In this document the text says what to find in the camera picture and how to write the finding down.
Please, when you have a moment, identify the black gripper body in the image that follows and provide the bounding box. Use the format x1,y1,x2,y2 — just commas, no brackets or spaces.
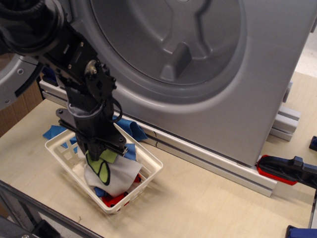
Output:
56,87,127,156

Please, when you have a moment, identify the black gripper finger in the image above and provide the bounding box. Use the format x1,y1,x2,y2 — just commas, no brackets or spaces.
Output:
88,143,104,160

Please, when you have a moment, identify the green cloth with black trim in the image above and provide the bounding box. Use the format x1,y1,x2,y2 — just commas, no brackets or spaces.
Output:
85,149,118,185

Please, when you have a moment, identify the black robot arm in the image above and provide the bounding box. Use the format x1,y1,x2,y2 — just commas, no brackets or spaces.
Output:
0,0,127,160

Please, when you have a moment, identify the white plastic laundry basket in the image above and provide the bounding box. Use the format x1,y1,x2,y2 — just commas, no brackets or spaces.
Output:
45,125,163,214

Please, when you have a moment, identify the grey toy washing machine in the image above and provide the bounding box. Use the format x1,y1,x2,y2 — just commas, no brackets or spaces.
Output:
61,0,317,165

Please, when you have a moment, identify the blue cloth in basket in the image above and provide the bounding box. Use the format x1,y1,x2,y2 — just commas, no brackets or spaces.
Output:
123,143,136,161

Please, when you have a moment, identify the grey cloth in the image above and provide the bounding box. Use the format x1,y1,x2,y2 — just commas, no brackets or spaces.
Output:
78,150,142,197

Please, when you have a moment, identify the blue cloth behind basket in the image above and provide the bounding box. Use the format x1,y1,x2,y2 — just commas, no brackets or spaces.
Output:
43,119,148,141

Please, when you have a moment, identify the red cloth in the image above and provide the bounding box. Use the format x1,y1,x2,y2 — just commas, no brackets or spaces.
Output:
101,173,142,208

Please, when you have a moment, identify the red black clamp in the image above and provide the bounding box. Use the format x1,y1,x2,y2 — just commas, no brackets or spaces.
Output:
257,155,317,189

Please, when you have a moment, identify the blue clamp pad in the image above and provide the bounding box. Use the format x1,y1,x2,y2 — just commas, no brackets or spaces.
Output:
285,225,317,238

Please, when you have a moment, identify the black clamp end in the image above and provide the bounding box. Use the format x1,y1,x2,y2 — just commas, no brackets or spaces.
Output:
309,136,317,151

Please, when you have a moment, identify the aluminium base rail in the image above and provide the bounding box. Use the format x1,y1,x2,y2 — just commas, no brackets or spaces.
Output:
39,79,302,198

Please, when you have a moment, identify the black metal table frame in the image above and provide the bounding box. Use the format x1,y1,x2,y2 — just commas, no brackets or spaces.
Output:
0,181,100,238

